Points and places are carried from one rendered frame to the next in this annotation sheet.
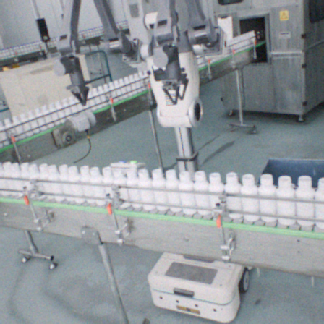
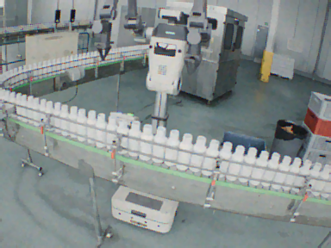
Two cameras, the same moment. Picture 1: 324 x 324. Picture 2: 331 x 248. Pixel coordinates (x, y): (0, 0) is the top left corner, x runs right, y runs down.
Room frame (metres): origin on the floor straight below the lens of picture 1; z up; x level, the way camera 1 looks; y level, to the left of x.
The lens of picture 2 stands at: (0.39, 0.31, 1.66)
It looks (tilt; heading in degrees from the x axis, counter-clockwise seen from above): 26 degrees down; 342
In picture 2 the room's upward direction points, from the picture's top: 7 degrees clockwise
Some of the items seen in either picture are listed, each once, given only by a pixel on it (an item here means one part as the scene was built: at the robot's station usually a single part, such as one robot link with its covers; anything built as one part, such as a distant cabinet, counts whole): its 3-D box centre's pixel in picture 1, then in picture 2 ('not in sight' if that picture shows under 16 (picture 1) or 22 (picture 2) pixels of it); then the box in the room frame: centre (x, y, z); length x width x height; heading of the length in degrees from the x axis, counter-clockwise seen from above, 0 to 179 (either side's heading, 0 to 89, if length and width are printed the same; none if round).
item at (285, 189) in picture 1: (286, 200); (259, 168); (1.08, -0.38, 1.08); 0.06 x 0.06 x 0.17
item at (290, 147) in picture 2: not in sight; (284, 148); (2.28, -1.97, 0.32); 0.45 x 0.45 x 0.64
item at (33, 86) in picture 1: (53, 103); (51, 60); (5.68, 1.41, 0.59); 1.10 x 0.62 x 1.18; 131
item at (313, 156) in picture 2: not in sight; (315, 151); (2.09, -2.49, 0.33); 0.61 x 0.41 x 0.22; 65
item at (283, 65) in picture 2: not in sight; (278, 65); (8.29, -7.05, 0.50); 1.24 x 1.03 x 1.00; 62
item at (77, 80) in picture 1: (77, 79); (104, 38); (1.64, 0.28, 1.51); 0.10 x 0.07 x 0.07; 149
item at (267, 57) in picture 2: not in sight; (265, 65); (7.03, -5.25, 0.55); 0.40 x 0.40 x 1.10; 59
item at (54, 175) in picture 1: (56, 182); (65, 120); (1.59, 0.48, 1.08); 0.06 x 0.06 x 0.17
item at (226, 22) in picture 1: (225, 29); not in sight; (5.15, -1.16, 1.22); 0.23 x 0.04 x 0.32; 41
